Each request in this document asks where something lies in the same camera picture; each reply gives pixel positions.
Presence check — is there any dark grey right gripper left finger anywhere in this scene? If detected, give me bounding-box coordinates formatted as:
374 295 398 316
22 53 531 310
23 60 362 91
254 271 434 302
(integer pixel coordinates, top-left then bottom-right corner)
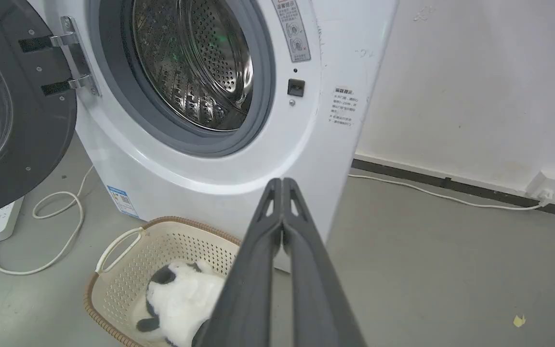
192 178 284 347

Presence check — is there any black and white panda plush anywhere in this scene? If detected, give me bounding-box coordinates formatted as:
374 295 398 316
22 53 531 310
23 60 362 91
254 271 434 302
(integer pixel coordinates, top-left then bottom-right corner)
136 260 227 347

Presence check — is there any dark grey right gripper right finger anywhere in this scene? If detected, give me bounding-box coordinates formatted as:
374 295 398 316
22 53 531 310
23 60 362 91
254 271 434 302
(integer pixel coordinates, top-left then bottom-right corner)
282 177 367 347

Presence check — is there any dark round washing machine door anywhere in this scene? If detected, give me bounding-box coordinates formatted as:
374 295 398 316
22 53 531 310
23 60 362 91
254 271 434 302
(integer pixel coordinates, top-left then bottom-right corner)
0 0 78 221

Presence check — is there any white power strip cable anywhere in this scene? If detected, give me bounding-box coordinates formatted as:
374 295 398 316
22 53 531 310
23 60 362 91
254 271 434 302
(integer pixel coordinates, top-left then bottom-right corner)
0 165 95 276

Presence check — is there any black baseboard strip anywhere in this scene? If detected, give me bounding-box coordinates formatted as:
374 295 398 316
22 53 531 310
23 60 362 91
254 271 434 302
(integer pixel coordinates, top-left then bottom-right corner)
352 159 555 222

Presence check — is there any cream perforated laundry basket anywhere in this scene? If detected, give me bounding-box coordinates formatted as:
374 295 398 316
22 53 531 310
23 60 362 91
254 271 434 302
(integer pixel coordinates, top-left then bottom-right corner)
84 216 242 347

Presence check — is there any white wall plug with cable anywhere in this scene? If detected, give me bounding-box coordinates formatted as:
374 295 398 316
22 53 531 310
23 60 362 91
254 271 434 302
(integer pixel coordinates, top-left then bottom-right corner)
348 173 546 211

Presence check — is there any white front-load washing machine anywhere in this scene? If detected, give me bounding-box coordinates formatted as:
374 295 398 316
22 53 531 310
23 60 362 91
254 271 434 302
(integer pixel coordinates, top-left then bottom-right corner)
27 0 399 273

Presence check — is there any white wall socket plug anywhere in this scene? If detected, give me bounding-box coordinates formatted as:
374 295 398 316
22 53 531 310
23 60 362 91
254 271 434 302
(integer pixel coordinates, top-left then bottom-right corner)
527 171 555 204

